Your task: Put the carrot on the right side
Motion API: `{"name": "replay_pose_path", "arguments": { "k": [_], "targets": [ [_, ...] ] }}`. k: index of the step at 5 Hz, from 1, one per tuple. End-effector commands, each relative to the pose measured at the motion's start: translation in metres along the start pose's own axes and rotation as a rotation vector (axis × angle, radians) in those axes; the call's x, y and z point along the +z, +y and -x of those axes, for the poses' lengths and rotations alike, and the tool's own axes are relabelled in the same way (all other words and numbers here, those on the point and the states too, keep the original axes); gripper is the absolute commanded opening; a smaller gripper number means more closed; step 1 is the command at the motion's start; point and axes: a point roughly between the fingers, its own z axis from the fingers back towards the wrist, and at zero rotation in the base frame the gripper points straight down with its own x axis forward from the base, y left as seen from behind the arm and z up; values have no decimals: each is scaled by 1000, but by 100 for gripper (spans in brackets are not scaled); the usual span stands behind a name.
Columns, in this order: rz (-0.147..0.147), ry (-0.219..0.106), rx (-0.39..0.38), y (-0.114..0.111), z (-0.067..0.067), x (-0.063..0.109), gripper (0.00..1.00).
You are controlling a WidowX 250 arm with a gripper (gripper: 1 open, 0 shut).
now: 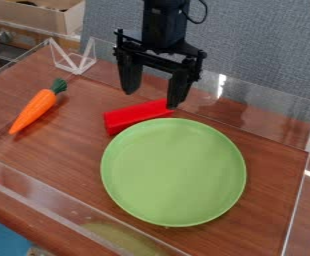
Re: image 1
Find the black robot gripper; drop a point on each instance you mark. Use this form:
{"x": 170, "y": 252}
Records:
{"x": 135, "y": 54}

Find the wooden shelf with knob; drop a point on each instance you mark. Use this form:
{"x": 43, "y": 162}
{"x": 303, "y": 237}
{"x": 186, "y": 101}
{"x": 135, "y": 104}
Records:
{"x": 19, "y": 38}

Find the red wedge block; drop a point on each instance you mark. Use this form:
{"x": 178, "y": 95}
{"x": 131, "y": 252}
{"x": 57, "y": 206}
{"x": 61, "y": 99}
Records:
{"x": 124, "y": 117}

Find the cardboard box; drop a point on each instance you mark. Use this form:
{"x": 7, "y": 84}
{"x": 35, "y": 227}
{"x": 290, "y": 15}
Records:
{"x": 57, "y": 16}

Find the orange toy carrot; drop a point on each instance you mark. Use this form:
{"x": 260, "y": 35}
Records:
{"x": 37, "y": 106}

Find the green round plate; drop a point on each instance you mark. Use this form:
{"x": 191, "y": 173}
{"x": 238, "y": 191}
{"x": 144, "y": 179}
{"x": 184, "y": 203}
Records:
{"x": 174, "y": 172}

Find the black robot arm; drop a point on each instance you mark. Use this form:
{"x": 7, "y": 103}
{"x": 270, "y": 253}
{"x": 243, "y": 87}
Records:
{"x": 164, "y": 23}

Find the clear acrylic enclosure wall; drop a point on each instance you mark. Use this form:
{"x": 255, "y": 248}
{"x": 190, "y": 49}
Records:
{"x": 51, "y": 191}

